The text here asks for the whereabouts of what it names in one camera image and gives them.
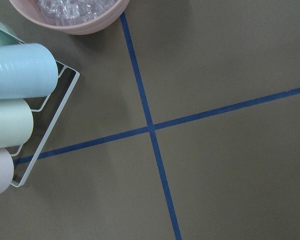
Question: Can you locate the pink ice bowl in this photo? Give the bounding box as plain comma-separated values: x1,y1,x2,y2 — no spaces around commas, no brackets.
10,0,130,35

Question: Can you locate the blue plastic cup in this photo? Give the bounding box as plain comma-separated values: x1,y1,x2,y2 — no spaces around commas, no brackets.
0,43,59,100

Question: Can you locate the white plastic cup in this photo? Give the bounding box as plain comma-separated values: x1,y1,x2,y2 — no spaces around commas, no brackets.
0,99,34,149

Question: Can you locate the pink plastic cup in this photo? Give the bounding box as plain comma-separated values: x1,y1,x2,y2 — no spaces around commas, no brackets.
0,148,14,194

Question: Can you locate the green plastic cup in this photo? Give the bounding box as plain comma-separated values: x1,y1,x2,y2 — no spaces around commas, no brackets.
0,22,18,46

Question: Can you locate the white wire cup rack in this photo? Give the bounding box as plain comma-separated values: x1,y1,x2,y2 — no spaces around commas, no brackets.
0,31,81,188

